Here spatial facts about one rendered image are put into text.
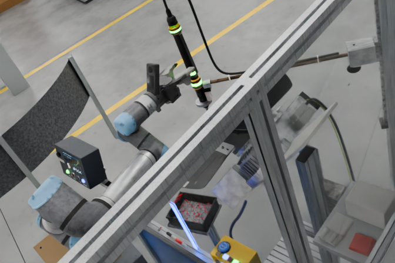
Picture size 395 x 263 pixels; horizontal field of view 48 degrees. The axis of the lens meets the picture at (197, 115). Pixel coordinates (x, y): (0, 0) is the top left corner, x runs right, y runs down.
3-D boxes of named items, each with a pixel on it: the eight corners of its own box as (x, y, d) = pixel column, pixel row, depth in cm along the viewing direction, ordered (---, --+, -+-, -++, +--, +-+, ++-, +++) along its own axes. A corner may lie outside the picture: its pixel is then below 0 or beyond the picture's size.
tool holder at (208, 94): (217, 94, 183) (210, 75, 177) (216, 105, 178) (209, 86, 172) (197, 98, 186) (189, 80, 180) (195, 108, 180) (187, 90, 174)
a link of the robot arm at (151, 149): (96, 245, 128) (177, 144, 163) (67, 222, 129) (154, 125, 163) (87, 258, 137) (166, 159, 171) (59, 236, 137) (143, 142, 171)
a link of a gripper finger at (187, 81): (197, 77, 169) (177, 88, 167) (193, 64, 165) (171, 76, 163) (201, 80, 166) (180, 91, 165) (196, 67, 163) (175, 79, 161)
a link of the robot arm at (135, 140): (134, 152, 167) (139, 143, 158) (111, 134, 168) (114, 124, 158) (147, 138, 171) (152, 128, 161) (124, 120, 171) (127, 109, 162)
